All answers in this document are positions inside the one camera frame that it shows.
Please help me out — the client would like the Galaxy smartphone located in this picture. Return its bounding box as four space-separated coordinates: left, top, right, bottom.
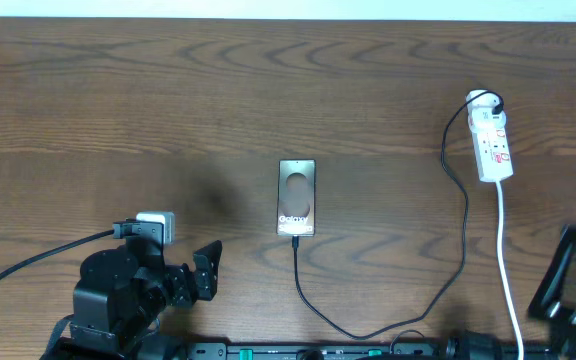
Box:
276 159 316 237

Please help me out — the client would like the black USB charging cable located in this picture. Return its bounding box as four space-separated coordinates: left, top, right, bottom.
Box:
290 90 506 342

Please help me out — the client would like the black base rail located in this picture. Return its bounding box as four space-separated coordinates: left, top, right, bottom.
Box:
182 341 559 360

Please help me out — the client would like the white power strip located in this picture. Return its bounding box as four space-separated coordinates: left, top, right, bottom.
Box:
466 89 513 183

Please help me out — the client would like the black left camera cable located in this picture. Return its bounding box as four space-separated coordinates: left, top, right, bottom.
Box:
0 228 119 309

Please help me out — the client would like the white USB charger plug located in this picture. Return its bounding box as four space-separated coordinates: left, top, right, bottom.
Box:
468 105 507 133

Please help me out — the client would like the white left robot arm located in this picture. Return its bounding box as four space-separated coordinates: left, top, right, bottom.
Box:
42 213 223 359

